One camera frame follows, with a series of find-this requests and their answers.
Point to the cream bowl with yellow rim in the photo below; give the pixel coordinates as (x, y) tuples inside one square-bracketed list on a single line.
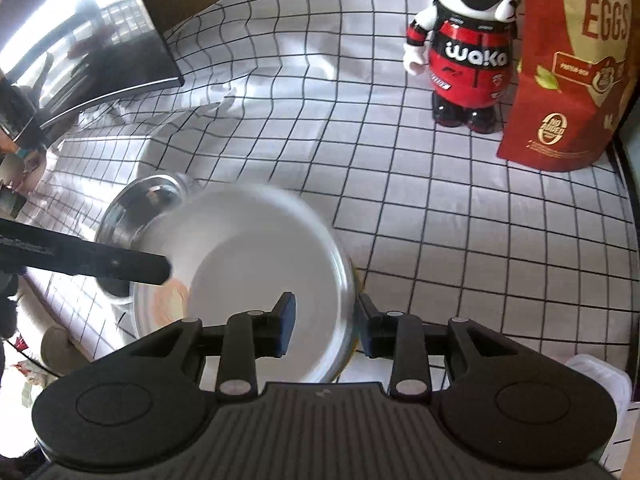
[(260, 260)]

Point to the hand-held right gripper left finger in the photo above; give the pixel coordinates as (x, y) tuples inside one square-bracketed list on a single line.
[(287, 321)]

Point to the panda robot toy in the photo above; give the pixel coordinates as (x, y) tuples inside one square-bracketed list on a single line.
[(470, 60)]

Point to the red foil tray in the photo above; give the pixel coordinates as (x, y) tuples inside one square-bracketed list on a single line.
[(595, 375)]

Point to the stainless steel bowl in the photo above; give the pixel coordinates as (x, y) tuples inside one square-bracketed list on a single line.
[(135, 215)]

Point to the red snack bag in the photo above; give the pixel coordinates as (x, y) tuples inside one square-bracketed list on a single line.
[(555, 110)]

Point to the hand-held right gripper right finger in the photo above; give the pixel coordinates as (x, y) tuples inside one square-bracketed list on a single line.
[(365, 331)]

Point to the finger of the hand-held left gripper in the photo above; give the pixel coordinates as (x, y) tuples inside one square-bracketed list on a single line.
[(110, 262)]

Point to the black white checked tablecloth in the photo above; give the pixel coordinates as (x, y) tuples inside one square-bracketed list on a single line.
[(425, 220)]

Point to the black monitor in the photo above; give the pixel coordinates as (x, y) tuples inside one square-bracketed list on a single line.
[(100, 35)]

